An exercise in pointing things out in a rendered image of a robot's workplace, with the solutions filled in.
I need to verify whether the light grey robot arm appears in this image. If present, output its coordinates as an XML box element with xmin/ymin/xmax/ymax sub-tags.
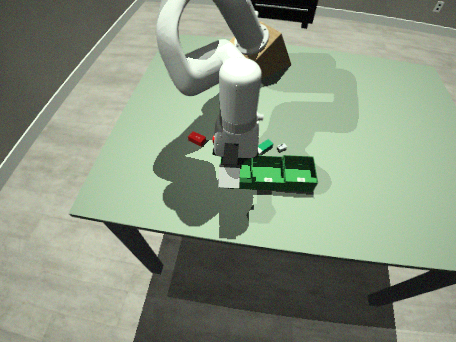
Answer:
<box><xmin>156</xmin><ymin>0</ymin><xmax>269</xmax><ymax>188</ymax></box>

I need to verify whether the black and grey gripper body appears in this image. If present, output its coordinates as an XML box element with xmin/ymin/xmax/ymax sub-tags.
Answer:
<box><xmin>214</xmin><ymin>116</ymin><xmax>259</xmax><ymax>158</ymax></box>

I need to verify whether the green rack of bins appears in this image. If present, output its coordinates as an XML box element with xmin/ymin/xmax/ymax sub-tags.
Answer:
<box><xmin>233</xmin><ymin>155</ymin><xmax>318</xmax><ymax>192</ymax></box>

